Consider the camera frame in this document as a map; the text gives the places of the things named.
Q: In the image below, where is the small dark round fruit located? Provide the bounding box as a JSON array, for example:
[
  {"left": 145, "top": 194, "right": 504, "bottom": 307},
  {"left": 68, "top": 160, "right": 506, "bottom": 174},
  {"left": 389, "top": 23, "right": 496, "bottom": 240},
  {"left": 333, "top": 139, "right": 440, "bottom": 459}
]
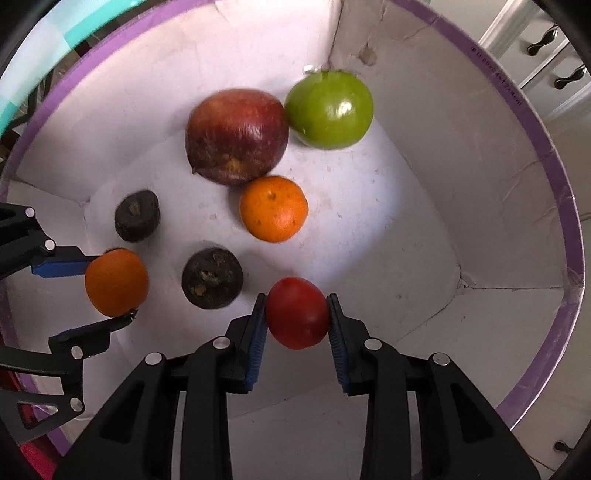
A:
[{"left": 115, "top": 189, "right": 161, "bottom": 243}]

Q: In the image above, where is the red tomato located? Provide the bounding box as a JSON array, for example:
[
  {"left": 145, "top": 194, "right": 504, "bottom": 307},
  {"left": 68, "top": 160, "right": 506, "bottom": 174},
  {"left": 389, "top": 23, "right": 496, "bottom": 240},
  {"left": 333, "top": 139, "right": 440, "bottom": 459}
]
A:
[{"left": 265, "top": 277, "right": 331, "bottom": 350}]

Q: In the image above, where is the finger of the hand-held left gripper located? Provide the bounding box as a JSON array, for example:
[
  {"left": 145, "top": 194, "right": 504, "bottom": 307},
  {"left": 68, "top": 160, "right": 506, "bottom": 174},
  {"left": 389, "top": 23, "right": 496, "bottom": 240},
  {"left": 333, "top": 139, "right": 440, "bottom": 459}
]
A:
[
  {"left": 0, "top": 203, "right": 101, "bottom": 280},
  {"left": 0, "top": 312, "right": 139, "bottom": 445}
]

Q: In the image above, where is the red apple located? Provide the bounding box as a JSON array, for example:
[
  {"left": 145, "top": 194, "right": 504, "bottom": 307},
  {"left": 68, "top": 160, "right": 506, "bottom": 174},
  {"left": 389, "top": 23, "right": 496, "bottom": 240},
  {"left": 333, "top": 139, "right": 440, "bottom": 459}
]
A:
[{"left": 185, "top": 88, "right": 291, "bottom": 188}]

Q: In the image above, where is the white cabinet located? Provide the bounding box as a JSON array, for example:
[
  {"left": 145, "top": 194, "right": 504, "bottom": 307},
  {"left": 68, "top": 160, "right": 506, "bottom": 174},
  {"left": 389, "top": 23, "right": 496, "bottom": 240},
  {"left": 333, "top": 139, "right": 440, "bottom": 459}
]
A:
[{"left": 478, "top": 0, "right": 591, "bottom": 480}]

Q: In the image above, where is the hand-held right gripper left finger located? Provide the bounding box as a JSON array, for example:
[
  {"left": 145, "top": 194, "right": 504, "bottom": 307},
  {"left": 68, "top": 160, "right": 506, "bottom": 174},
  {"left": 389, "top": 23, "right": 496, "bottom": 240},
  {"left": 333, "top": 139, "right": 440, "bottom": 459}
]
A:
[{"left": 53, "top": 293, "right": 269, "bottom": 480}]

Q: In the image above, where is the large green tomato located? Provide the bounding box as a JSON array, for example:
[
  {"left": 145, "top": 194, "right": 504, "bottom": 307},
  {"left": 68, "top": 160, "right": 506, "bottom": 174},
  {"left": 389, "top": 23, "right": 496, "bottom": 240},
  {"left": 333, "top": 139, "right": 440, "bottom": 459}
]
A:
[{"left": 284, "top": 68, "right": 375, "bottom": 151}]

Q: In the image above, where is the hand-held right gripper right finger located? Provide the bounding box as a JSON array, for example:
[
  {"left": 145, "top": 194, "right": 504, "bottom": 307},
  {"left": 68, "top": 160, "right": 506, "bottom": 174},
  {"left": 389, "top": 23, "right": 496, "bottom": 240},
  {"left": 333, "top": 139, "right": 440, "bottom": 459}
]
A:
[{"left": 325, "top": 293, "right": 541, "bottom": 480}]

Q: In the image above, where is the red plastic object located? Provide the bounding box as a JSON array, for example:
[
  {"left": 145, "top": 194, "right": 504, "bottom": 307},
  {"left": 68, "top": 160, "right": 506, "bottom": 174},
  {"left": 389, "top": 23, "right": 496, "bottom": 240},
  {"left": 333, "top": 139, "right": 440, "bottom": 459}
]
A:
[{"left": 0, "top": 369, "right": 63, "bottom": 480}]

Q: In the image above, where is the teal checkered tablecloth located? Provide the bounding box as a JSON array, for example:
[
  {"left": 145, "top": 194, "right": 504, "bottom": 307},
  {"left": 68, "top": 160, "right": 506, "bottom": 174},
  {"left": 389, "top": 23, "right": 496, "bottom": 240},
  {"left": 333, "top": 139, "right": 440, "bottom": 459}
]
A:
[{"left": 0, "top": 0, "right": 153, "bottom": 137}]

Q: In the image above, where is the small orange mandarin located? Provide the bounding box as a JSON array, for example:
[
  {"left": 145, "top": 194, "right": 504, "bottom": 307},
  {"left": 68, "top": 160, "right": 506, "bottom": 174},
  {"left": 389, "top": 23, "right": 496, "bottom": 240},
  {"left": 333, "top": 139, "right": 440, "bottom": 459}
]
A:
[{"left": 84, "top": 248, "right": 151, "bottom": 318}]

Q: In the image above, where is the white box with purple rim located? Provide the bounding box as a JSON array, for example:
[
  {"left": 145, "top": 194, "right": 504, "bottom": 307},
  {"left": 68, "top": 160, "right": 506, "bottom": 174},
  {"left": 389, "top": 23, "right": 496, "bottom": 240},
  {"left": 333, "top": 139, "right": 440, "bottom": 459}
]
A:
[{"left": 0, "top": 0, "right": 585, "bottom": 480}]

